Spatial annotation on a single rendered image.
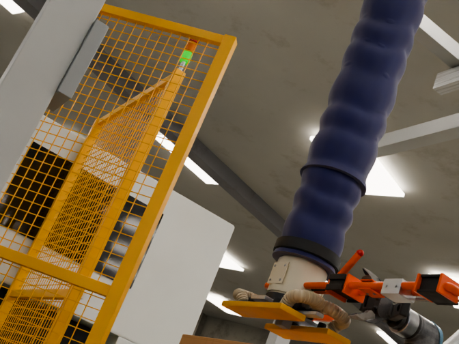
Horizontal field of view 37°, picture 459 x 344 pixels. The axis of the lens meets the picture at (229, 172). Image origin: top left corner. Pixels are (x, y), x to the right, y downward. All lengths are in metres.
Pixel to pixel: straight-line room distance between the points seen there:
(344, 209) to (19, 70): 1.14
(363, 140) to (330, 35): 3.49
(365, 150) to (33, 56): 1.14
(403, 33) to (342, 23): 3.05
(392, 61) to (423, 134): 2.50
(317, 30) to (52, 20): 3.71
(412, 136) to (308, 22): 1.37
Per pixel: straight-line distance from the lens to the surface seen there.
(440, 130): 4.91
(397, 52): 2.58
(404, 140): 5.14
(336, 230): 2.25
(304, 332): 2.22
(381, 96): 2.46
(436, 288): 1.79
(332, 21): 5.67
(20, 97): 2.27
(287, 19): 5.83
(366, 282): 1.98
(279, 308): 2.03
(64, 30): 2.38
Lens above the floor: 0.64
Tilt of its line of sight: 21 degrees up
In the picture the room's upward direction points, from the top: 22 degrees clockwise
